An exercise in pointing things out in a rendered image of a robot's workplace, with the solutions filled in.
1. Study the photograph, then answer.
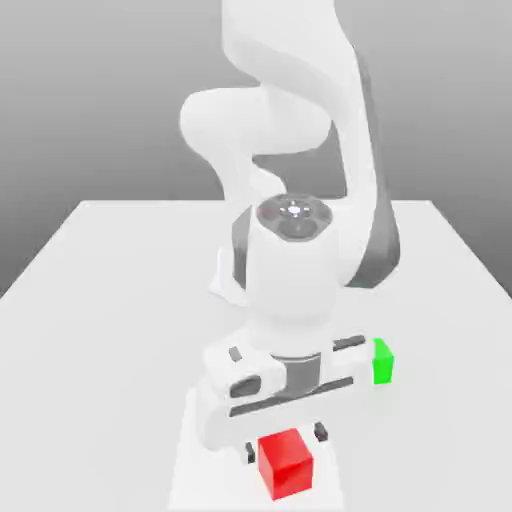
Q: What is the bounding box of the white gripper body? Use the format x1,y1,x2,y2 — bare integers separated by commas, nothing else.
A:
198,374,364,452

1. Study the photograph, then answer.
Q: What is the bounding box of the small red cube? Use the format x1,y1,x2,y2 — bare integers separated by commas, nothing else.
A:
256,427,316,502

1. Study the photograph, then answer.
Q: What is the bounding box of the small green cube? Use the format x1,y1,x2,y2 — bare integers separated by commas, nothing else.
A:
371,337,396,386

